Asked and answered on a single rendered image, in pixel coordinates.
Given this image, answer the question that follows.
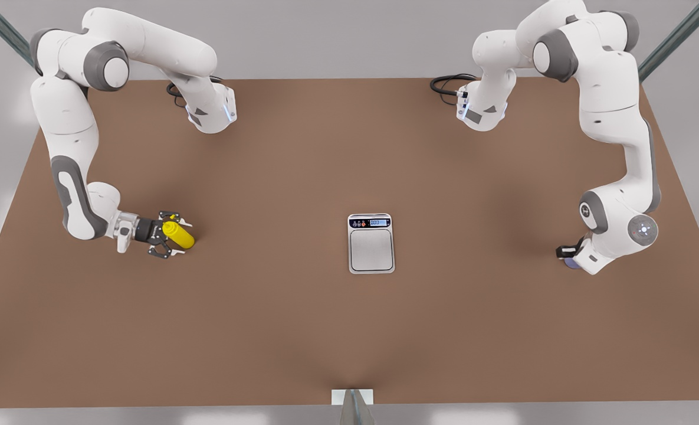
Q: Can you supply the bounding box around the white frame post foot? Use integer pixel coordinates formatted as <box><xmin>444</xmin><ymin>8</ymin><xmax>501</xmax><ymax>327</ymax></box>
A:
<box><xmin>332</xmin><ymin>388</ymin><xmax>375</xmax><ymax>406</ymax></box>

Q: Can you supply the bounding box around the silver frame post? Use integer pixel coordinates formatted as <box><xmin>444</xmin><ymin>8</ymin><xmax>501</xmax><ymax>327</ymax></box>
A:
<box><xmin>340</xmin><ymin>388</ymin><xmax>369</xmax><ymax>425</ymax></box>
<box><xmin>638</xmin><ymin>0</ymin><xmax>699</xmax><ymax>84</ymax></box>
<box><xmin>0</xmin><ymin>0</ymin><xmax>35</xmax><ymax>67</ymax></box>

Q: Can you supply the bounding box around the yellow sauce bottle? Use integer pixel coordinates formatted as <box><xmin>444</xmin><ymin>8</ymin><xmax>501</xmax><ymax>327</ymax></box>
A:
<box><xmin>162</xmin><ymin>220</ymin><xmax>196</xmax><ymax>250</ymax></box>

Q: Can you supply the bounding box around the silver digital kitchen scale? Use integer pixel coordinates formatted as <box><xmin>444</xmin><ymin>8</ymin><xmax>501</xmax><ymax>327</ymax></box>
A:
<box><xmin>347</xmin><ymin>213</ymin><xmax>396</xmax><ymax>275</ymax></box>

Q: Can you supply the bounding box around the black cable loop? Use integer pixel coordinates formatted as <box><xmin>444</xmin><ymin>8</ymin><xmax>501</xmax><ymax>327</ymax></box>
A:
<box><xmin>429</xmin><ymin>73</ymin><xmax>481</xmax><ymax>107</ymax></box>
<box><xmin>166</xmin><ymin>75</ymin><xmax>226</xmax><ymax>110</ymax></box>

